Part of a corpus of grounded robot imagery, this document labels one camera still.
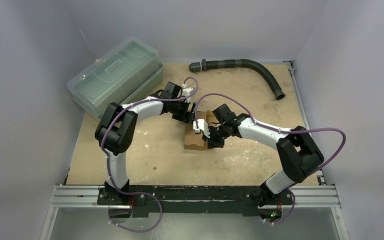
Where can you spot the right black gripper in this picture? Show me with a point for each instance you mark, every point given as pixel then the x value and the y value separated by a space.
pixel 212 138

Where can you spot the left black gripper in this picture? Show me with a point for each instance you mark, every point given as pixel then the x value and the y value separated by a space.
pixel 186 117

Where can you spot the brown cardboard box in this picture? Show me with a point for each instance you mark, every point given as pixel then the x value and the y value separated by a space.
pixel 193 141

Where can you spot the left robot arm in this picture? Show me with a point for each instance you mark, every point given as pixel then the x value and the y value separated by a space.
pixel 117 126

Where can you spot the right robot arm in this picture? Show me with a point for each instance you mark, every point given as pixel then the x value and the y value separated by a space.
pixel 298 153

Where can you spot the clear plastic storage box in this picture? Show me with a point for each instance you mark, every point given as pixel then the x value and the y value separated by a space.
pixel 123 75

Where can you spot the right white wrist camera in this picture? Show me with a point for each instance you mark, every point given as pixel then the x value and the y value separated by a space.
pixel 200 126

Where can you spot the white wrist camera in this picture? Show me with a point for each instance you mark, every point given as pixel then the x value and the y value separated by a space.
pixel 186 91
pixel 200 126

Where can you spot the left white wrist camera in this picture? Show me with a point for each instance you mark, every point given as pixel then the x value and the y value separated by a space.
pixel 186 91

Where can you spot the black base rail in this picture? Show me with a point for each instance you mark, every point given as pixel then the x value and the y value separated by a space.
pixel 247 200

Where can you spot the aluminium frame profile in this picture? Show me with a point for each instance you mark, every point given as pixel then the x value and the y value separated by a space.
pixel 85 196

